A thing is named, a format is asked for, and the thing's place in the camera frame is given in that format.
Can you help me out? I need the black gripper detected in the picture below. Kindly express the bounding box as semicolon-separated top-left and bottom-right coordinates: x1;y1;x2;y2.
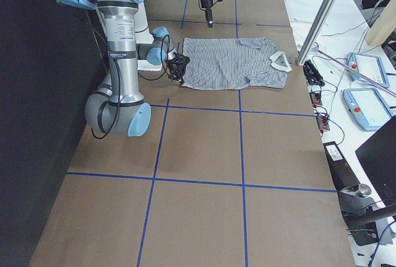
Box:
168;0;213;85

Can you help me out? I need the blue white striped polo shirt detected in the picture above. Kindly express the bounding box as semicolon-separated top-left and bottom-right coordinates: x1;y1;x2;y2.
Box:
183;37;291;90

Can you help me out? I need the black tool on table edge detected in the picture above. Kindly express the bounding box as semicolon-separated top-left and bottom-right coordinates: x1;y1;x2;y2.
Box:
303;60;325;87

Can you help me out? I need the orange black connector module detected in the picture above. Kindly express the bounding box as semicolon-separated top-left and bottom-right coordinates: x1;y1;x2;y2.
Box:
309;91;322;108

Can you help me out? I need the reacher grabber stick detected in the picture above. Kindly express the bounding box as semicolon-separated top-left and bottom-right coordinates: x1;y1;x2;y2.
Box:
313;47;396;97

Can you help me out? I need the far blue teach pendant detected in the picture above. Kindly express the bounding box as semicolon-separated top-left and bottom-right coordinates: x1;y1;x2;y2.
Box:
347;53;390;88

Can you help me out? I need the blue teach pendant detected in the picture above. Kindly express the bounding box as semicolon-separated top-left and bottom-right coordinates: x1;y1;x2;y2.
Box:
342;87;394;131
347;53;390;88

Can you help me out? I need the near blue teach pendant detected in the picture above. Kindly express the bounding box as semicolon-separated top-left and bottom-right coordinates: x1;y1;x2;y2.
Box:
342;87;394;131

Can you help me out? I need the black box with label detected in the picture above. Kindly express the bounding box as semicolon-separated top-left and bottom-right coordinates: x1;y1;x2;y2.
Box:
323;141;360;191

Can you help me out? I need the black monitor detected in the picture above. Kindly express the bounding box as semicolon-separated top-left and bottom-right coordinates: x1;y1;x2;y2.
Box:
355;117;396;205

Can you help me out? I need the white pillar mount base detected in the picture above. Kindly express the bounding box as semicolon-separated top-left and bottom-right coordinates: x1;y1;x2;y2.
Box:
134;2;161;72

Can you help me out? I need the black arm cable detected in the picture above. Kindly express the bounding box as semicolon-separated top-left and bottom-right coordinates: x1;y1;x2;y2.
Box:
91;33;182;139

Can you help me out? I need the aluminium frame post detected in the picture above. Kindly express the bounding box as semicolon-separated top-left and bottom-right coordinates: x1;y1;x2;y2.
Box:
296;0;336;66

